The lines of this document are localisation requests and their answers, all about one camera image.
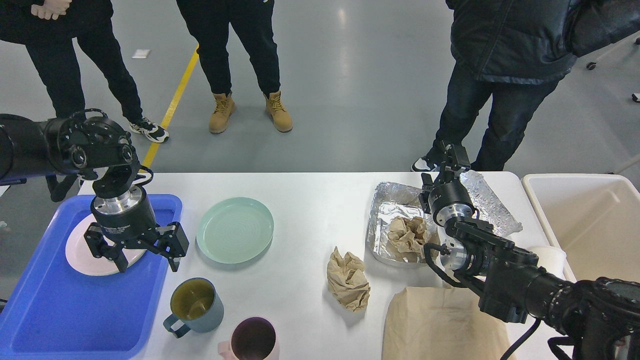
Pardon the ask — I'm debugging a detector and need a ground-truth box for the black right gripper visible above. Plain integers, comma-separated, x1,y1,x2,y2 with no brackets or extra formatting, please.
419,142,476,227

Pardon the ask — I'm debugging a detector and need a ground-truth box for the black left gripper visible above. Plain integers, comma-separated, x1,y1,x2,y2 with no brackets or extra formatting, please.
83,186,190,273

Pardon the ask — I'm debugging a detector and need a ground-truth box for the teal mug yellow inside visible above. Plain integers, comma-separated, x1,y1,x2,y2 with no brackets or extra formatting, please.
163,277,225,338

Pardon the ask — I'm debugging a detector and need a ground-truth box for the mint green plate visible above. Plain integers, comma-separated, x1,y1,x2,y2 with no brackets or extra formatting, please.
196,197,274,264

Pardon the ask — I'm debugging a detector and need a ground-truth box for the pink mug maroon inside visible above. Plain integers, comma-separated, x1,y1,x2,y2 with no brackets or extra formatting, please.
217,316,281,360

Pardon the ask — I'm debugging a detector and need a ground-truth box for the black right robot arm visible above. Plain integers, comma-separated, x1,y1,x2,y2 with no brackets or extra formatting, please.
419,141,640,360

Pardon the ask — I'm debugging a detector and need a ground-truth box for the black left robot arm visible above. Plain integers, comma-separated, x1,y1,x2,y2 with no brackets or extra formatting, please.
0,109,190,272

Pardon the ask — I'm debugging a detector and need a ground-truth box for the pink plate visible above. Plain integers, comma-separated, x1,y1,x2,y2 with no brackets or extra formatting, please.
65,214,119,276

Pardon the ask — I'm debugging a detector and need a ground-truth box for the crumpled aluminium foil sheet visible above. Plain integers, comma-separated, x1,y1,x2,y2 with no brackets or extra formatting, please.
460,170,523,238

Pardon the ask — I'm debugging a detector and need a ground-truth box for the aluminium foil tray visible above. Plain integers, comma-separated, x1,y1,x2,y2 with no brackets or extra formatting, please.
366,182,439,269

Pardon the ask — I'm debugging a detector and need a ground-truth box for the blue plastic tray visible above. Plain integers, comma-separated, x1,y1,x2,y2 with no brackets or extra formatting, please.
0,194,169,360

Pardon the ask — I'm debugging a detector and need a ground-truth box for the person in black puffer jacket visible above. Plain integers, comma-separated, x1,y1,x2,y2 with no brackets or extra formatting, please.
411,0,639,172

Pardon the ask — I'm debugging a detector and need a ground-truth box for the white paper cup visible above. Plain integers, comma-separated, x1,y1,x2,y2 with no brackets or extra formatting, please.
527,245,566,280

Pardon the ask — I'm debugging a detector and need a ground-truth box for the beige plastic bin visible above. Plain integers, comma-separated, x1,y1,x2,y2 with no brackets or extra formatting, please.
521,173,640,282

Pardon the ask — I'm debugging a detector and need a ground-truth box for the crumpled brown paper ball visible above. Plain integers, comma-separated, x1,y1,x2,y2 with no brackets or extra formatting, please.
326,247,371,313

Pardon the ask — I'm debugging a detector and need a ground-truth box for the flat brown paper bag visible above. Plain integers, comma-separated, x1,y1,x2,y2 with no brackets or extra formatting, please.
382,287,511,360

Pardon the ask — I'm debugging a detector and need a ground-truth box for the person in black at left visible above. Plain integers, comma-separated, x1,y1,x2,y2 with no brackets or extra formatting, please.
0,0,170,143

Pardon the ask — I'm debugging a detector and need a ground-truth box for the person with tan boots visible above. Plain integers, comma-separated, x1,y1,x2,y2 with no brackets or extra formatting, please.
176,0,294,135

